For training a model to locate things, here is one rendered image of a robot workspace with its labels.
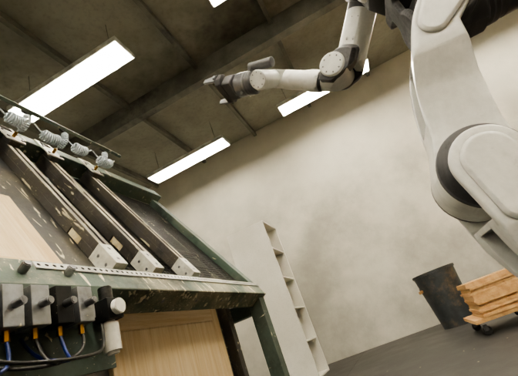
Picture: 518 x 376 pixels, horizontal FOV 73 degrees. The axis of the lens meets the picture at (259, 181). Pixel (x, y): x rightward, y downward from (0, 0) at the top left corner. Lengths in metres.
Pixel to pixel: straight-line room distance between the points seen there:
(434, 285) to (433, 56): 4.21
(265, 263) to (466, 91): 4.29
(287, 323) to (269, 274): 0.63
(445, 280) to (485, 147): 4.23
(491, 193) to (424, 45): 0.30
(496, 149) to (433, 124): 0.12
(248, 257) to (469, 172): 4.44
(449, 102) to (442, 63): 0.07
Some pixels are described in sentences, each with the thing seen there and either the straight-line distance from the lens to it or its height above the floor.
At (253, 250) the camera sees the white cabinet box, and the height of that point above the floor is 1.70.
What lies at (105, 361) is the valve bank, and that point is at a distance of 1.19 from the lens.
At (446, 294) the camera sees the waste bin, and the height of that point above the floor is 0.35.
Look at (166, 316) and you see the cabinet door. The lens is 1.89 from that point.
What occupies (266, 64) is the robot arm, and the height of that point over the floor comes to 1.30.
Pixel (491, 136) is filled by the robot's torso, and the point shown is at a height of 0.63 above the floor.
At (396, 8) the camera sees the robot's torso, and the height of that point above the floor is 1.00.
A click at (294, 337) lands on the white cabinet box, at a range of 4.72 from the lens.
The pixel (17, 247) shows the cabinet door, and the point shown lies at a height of 0.99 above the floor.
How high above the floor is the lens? 0.47
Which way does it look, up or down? 25 degrees up
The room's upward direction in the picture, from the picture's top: 21 degrees counter-clockwise
